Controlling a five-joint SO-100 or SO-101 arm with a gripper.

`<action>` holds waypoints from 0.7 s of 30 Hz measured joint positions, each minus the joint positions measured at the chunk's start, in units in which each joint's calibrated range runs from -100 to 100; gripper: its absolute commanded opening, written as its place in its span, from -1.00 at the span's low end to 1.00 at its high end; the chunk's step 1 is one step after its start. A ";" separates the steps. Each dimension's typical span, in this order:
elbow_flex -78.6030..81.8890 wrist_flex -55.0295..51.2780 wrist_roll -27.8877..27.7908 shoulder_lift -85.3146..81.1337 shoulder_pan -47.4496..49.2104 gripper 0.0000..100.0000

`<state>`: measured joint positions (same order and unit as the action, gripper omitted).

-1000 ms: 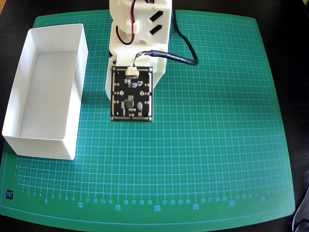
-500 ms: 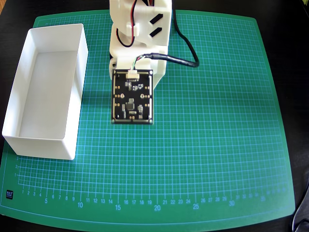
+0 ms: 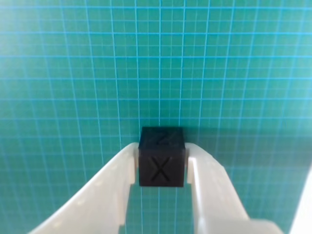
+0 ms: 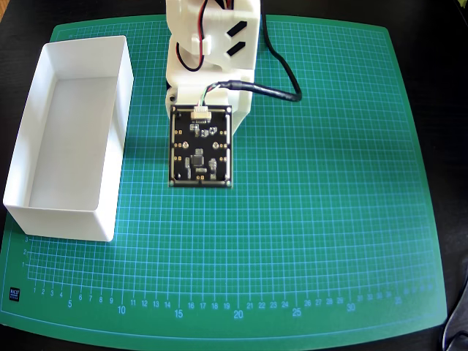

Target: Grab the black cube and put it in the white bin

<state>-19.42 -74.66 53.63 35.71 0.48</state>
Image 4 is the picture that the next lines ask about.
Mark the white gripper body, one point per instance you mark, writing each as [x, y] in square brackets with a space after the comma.
[244, 110]

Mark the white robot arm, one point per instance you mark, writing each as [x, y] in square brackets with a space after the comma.
[219, 40]

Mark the white rectangular plastic bin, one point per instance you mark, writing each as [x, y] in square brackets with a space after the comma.
[73, 139]

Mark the green cutting mat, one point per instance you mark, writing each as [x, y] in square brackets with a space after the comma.
[292, 219]

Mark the yellow green object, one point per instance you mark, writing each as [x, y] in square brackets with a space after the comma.
[463, 3]

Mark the black camera circuit board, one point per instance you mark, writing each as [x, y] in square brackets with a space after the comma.
[201, 150]

